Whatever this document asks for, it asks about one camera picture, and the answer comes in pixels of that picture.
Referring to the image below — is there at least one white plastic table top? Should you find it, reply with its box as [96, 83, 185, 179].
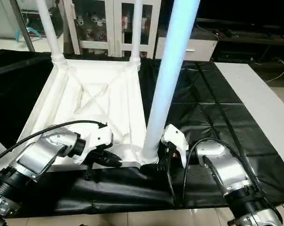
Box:
[0, 59, 159, 173]

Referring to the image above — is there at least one black plastic mat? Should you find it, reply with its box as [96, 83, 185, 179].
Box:
[0, 47, 284, 218]

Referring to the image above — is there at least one white side board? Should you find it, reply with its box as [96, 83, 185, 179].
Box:
[214, 63, 284, 176]

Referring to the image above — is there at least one white drawer unit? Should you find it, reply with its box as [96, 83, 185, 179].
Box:
[155, 38, 218, 62]

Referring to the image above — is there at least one white glass door cabinet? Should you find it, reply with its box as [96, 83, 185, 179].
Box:
[62, 0, 162, 60]

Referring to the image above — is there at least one teal small stool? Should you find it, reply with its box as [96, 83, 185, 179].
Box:
[15, 26, 42, 41]

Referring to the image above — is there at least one grey metal storage rack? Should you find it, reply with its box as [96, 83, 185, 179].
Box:
[20, 0, 64, 38]

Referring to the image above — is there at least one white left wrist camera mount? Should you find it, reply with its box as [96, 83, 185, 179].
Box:
[75, 123, 115, 165]

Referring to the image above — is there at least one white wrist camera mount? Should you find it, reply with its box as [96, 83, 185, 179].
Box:
[75, 123, 115, 165]
[161, 124, 189, 167]

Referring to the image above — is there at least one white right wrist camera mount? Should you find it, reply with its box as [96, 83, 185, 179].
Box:
[161, 124, 189, 167]

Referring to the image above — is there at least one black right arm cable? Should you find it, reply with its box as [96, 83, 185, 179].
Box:
[166, 137, 249, 202]

